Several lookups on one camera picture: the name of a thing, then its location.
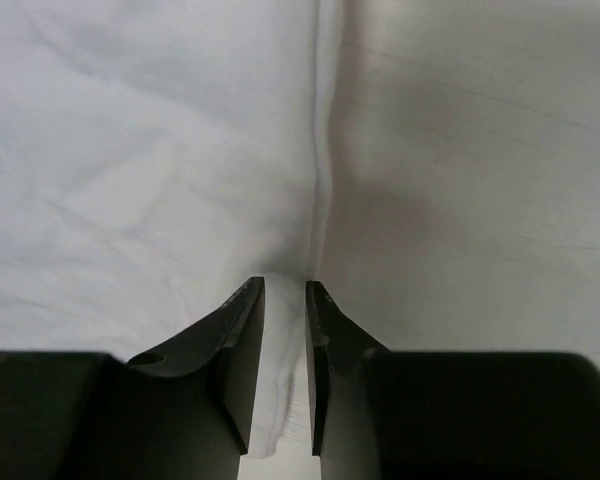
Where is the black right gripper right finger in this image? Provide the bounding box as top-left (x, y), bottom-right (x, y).
top-left (305, 281), bottom-right (600, 479)

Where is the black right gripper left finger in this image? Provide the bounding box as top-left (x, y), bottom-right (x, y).
top-left (0, 277), bottom-right (265, 479)

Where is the white skirt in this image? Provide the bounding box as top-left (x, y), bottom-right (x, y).
top-left (0, 1), bottom-right (344, 458)

